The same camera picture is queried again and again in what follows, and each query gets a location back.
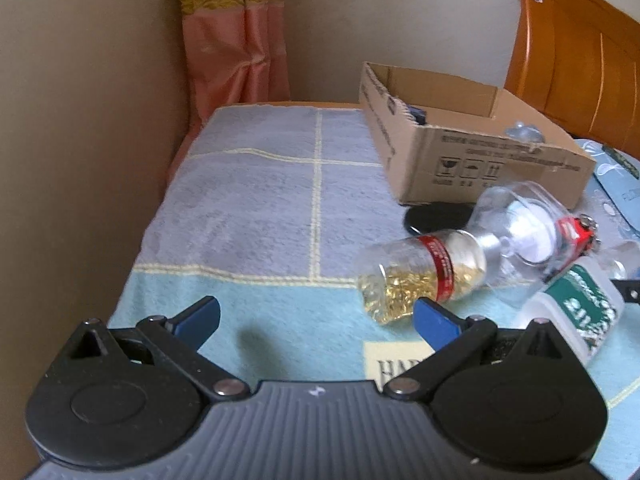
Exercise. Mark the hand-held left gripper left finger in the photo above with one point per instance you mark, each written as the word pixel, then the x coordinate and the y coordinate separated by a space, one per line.
pixel 200 316

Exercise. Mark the small clear plastic piece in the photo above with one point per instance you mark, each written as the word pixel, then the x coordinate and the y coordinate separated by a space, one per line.
pixel 524 132

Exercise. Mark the cardboard box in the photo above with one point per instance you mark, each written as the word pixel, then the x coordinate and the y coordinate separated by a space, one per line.
pixel 450 160

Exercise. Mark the white bottle with green label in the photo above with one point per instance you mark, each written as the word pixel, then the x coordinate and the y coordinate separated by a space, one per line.
pixel 580 305

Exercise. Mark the checked blanket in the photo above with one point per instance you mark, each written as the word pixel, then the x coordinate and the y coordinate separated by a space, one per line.
pixel 250 185

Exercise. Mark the pink curtain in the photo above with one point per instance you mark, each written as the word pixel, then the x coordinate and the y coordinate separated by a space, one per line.
pixel 225 60

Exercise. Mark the black dice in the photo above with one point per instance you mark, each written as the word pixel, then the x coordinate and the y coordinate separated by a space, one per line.
pixel 415 112

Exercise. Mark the clear plastic jar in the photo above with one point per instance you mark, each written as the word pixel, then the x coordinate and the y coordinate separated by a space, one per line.
pixel 520 220

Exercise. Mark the black glossy disc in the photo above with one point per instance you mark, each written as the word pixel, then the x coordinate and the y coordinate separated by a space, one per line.
pixel 435 217

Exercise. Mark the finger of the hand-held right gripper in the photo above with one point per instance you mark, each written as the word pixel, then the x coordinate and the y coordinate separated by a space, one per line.
pixel 632 292

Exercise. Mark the clear bottle with gold flakes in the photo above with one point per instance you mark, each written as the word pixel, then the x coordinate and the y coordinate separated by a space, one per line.
pixel 400 280

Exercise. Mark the wooden headboard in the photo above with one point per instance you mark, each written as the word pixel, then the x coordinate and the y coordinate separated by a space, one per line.
pixel 575 60

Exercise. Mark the blue floral pillow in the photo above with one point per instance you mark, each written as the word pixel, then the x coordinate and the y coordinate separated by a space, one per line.
pixel 615 195

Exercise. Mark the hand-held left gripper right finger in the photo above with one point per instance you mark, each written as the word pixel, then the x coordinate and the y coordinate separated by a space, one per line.
pixel 431 321

